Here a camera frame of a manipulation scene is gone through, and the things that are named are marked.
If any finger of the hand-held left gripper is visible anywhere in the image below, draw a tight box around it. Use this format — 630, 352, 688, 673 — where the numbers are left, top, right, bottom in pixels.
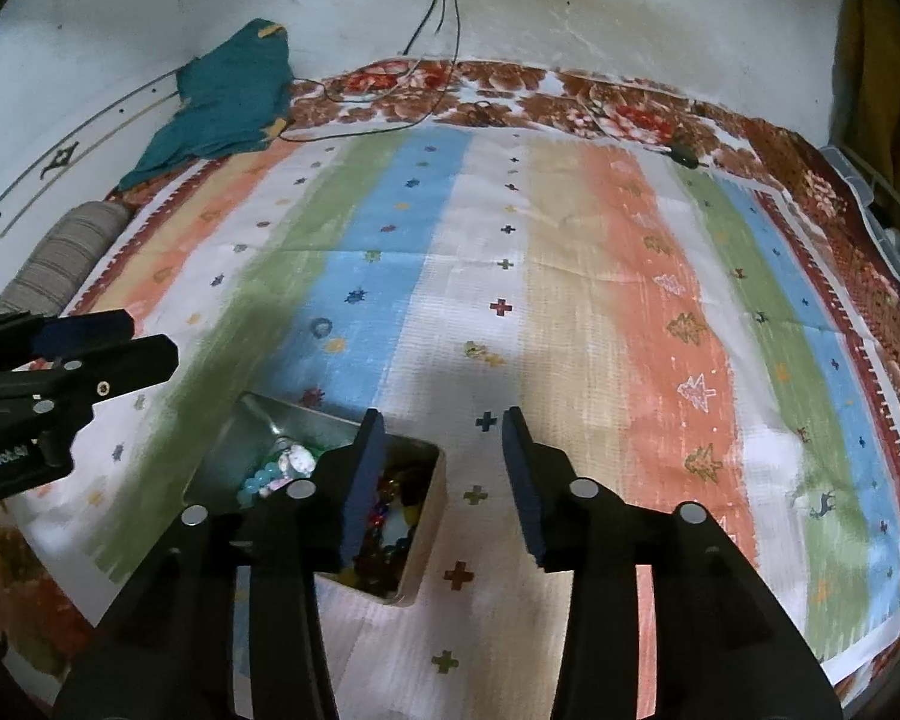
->
41, 335, 179, 410
0, 307, 136, 376

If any white plastic basket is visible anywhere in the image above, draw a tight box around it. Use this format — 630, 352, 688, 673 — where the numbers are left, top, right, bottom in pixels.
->
821, 146, 900, 286

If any red and yellow beaded bracelet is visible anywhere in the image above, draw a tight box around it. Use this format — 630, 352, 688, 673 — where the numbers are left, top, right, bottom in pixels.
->
345, 457, 432, 587

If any white cable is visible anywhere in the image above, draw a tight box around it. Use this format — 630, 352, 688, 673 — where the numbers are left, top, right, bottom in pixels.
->
322, 60, 451, 104

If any silver metal tin box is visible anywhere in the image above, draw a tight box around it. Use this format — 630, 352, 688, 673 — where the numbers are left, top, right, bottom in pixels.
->
182, 391, 448, 607

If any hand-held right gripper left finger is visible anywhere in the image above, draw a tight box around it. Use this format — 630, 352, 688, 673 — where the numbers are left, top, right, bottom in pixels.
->
52, 409, 387, 720

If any white and pale bead bracelet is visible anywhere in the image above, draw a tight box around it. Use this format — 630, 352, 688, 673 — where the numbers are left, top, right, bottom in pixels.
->
236, 444, 317, 505

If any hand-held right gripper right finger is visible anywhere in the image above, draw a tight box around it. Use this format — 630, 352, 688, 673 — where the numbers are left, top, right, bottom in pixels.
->
501, 405, 845, 720

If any black cable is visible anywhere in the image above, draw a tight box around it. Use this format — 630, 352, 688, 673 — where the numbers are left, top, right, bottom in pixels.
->
401, 0, 445, 57
277, 0, 464, 143

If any yellow cloth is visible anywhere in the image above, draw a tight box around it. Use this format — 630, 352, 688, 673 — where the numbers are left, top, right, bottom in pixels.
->
840, 0, 900, 151

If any teal cloth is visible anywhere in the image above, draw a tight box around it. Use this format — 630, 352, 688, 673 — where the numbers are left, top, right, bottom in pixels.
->
118, 19, 295, 192

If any grey striped rolled pillow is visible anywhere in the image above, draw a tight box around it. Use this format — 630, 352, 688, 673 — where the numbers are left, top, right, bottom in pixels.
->
0, 201, 132, 316

